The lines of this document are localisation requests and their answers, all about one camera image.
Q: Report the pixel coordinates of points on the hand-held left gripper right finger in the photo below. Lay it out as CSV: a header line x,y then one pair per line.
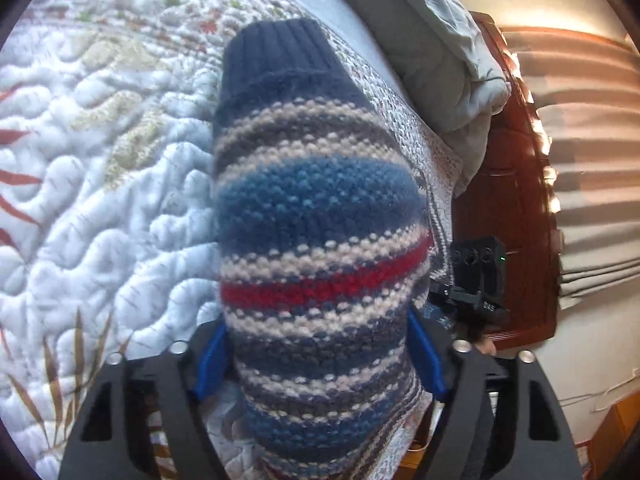
x,y
426,350

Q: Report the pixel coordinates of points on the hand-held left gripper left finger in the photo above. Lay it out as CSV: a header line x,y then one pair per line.
x,y
212,355

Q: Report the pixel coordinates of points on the striped knit sweater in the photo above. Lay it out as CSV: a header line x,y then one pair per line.
x,y
320,240

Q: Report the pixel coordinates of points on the person's right hand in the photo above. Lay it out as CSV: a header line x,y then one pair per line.
x,y
485,348

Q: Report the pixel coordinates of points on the wooden bed board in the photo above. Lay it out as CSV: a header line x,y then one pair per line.
x,y
520,160

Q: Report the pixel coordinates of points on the floral quilted bedspread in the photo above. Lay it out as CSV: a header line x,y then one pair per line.
x,y
100,185

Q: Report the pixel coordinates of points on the wooden furniture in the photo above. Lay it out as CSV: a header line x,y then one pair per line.
x,y
612,435

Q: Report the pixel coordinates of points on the grey comforter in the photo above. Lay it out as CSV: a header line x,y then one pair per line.
x,y
450,50

